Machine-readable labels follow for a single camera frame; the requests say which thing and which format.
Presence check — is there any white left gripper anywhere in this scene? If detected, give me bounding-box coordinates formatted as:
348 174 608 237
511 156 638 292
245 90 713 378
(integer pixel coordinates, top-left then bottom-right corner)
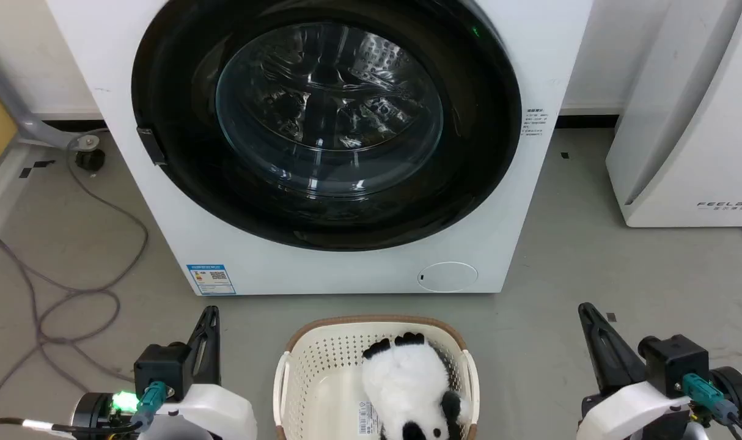
139 306 257 440

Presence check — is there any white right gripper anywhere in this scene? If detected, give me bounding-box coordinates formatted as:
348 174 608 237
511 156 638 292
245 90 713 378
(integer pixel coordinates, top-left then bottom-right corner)
577 302 693 440

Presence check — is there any white front-load washing machine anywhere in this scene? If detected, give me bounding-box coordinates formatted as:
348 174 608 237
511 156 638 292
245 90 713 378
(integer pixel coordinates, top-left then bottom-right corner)
46 0 593 296

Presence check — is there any black round glass washer door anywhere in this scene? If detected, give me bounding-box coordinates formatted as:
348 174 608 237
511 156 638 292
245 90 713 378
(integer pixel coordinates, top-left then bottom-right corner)
131 0 523 252

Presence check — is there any blue energy label sticker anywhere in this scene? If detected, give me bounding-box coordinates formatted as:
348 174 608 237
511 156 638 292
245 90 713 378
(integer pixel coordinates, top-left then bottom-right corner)
186 264 237 296

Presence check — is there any cream plastic laundry basket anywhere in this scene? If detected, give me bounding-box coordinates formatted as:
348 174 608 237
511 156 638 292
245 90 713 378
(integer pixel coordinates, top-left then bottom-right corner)
273 315 480 440

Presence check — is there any round white filter cover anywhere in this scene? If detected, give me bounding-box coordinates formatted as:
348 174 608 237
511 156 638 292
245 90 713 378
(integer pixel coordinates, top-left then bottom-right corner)
418 262 479 293

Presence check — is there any black and white panda plush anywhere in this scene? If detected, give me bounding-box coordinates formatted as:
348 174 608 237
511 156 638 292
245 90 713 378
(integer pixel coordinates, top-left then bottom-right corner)
362 332 472 440

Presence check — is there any white air purifier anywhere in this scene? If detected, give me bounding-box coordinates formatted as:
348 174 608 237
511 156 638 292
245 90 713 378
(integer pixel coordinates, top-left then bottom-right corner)
605 0 742 229

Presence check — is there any white text warning sticker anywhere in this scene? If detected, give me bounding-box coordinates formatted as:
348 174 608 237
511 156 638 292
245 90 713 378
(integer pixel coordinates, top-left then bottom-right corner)
526 109 549 138

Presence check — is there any grey chair leg with caster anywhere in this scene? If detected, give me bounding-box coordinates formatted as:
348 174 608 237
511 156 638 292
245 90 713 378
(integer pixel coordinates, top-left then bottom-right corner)
0 67 107 172

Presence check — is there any grey floor cable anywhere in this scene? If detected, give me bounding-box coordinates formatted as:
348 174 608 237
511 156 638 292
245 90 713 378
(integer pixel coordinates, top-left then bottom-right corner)
0 131 150 424

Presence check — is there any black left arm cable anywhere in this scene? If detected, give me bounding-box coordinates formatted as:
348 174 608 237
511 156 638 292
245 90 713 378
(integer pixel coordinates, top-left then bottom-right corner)
0 417 141 438

